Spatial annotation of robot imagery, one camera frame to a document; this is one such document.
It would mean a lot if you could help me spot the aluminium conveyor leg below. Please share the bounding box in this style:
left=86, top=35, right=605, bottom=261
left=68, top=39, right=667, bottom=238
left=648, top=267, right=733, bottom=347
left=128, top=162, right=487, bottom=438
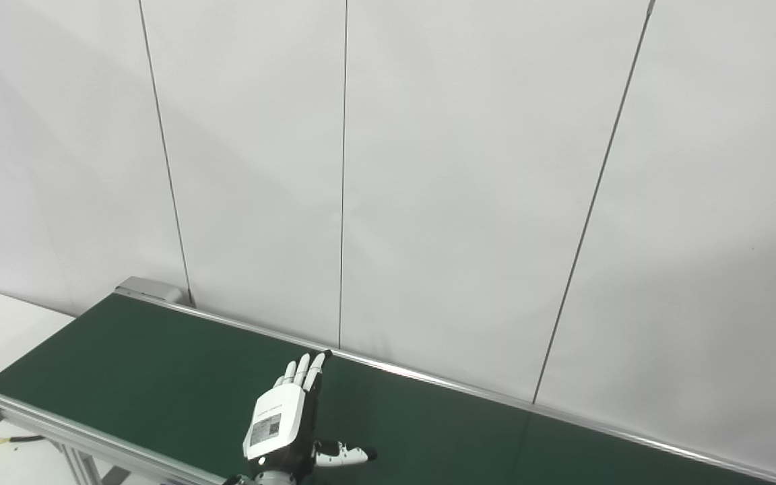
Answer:
left=57, top=441, right=134, bottom=485

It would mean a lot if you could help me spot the green conveyor belt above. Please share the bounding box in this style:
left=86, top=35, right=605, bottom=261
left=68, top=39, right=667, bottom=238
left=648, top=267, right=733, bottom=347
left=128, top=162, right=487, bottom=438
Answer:
left=0, top=293, right=776, bottom=485
left=0, top=276, right=776, bottom=485

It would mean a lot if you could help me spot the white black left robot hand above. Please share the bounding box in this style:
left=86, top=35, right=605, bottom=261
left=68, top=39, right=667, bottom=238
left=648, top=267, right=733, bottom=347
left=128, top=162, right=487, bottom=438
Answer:
left=242, top=350, right=378, bottom=480

